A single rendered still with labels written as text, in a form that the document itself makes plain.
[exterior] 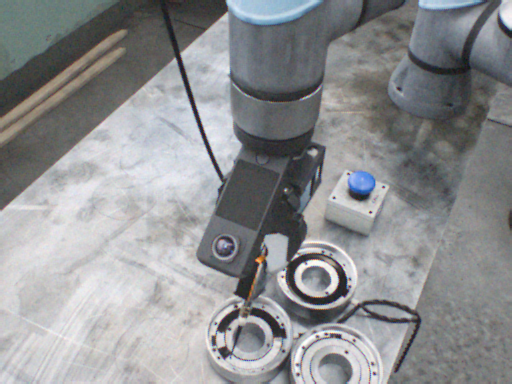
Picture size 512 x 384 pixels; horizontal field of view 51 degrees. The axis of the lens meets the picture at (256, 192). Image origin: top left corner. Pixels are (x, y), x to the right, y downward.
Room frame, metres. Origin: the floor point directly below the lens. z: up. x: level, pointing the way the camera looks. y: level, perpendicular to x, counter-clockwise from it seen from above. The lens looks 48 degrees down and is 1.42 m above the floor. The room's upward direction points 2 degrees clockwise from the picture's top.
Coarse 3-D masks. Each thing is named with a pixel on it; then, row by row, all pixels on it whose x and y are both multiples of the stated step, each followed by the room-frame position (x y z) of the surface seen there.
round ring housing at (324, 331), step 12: (324, 324) 0.32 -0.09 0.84; (336, 324) 0.32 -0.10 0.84; (312, 336) 0.31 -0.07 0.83; (324, 336) 0.31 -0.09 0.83; (348, 336) 0.31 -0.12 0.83; (360, 336) 0.31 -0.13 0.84; (300, 348) 0.29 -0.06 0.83; (324, 348) 0.29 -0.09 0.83; (336, 348) 0.29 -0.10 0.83; (360, 348) 0.29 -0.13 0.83; (372, 348) 0.29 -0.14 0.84; (300, 360) 0.28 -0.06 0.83; (312, 360) 0.28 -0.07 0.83; (324, 360) 0.29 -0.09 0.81; (336, 360) 0.29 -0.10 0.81; (348, 360) 0.28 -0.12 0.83; (372, 360) 0.28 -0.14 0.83; (300, 372) 0.26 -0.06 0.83; (312, 372) 0.26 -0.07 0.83; (348, 372) 0.27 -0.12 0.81; (372, 372) 0.27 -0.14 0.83
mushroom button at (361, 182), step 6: (354, 174) 0.54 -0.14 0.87; (360, 174) 0.54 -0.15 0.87; (366, 174) 0.54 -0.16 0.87; (348, 180) 0.53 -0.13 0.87; (354, 180) 0.53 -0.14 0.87; (360, 180) 0.53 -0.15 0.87; (366, 180) 0.53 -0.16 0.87; (372, 180) 0.53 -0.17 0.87; (348, 186) 0.53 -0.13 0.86; (354, 186) 0.52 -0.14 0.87; (360, 186) 0.52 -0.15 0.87; (366, 186) 0.52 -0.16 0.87; (372, 186) 0.52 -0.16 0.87; (360, 192) 0.51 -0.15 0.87; (366, 192) 0.51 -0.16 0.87
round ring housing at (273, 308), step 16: (224, 304) 0.34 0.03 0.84; (240, 304) 0.35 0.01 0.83; (256, 304) 0.35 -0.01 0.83; (272, 304) 0.35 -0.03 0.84; (208, 320) 0.32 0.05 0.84; (256, 320) 0.33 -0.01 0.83; (288, 320) 0.32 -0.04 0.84; (208, 336) 0.30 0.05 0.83; (272, 336) 0.31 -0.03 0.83; (288, 336) 0.31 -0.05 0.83; (208, 352) 0.28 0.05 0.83; (240, 352) 0.28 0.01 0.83; (256, 352) 0.29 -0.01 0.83; (288, 352) 0.28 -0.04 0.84; (224, 368) 0.26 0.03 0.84; (272, 368) 0.26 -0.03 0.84
